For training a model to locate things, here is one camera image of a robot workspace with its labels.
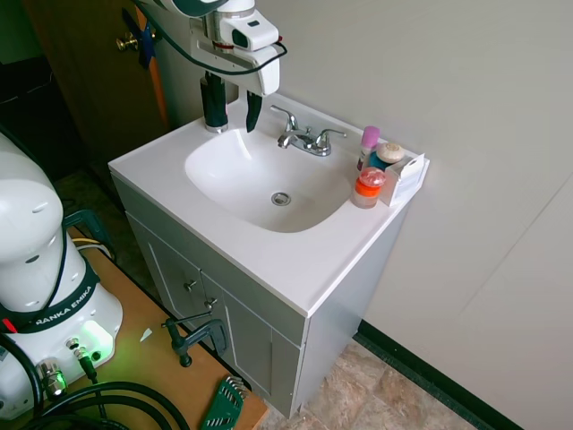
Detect silver round connector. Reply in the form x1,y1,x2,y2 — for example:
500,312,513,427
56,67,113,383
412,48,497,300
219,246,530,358
35,357,69,400

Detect grey vanity cabinet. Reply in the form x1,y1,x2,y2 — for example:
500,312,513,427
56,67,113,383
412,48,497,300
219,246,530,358
110,173,407,418

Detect white vanity sink top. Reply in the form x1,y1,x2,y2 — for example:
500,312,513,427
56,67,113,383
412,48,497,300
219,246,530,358
107,92,432,320

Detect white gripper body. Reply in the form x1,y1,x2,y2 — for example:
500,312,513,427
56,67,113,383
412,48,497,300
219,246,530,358
188,33,282,97

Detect teal round container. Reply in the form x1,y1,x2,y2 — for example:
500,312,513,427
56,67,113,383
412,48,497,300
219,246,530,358
366,150,391,172

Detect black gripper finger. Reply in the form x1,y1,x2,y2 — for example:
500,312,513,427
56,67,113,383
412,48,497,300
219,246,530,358
205,69,226,114
244,89,264,134

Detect green hex key set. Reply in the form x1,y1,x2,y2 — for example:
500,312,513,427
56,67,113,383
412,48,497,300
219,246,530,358
201,375,247,430

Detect brown wooden door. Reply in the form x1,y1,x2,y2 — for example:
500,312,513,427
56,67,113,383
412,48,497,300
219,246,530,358
25,0,170,181

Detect black baseboard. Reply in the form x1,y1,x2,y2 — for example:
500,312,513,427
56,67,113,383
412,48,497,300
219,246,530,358
352,319,526,430

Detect black plug cable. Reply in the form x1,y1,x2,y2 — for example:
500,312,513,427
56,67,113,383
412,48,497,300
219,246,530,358
75,347,108,420

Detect bottle with pink cap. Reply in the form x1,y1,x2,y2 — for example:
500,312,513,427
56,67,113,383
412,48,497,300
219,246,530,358
355,125,382,173

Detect jar with orange lid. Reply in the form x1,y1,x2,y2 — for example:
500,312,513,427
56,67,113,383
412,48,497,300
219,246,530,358
350,166,388,210

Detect brass door knob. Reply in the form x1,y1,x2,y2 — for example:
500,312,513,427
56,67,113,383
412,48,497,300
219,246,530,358
115,32,139,54

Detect chrome faucet lever handle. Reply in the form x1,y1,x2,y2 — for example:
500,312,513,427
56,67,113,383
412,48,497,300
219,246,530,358
269,105,300,132
318,128,348,149

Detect dark green metal frame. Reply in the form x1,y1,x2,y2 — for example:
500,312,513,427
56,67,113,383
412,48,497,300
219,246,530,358
64,209,116,263

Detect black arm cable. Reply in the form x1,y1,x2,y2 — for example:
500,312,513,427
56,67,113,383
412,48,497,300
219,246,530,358
0,123,73,335

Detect thick black cable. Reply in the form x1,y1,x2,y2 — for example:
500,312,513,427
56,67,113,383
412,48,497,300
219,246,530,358
0,333,181,430

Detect chrome faucet spout body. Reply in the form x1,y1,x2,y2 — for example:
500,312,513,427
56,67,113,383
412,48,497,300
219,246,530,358
277,125,333,158

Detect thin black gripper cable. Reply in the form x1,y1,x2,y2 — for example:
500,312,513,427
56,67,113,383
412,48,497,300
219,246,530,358
133,0,289,75

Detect dark bottle with silver base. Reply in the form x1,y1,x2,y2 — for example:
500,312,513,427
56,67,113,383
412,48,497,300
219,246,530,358
199,73,230,135

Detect blue tape strip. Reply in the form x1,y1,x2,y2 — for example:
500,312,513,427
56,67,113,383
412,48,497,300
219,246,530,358
122,7,157,69

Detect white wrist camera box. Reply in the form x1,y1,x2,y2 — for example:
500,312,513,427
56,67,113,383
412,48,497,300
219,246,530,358
220,13,280,52

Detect black C-clamp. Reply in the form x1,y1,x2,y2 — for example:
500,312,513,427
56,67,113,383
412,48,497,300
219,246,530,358
161,311,231,369

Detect white cardboard box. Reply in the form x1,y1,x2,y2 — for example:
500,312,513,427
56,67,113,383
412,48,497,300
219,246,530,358
380,152,427,209

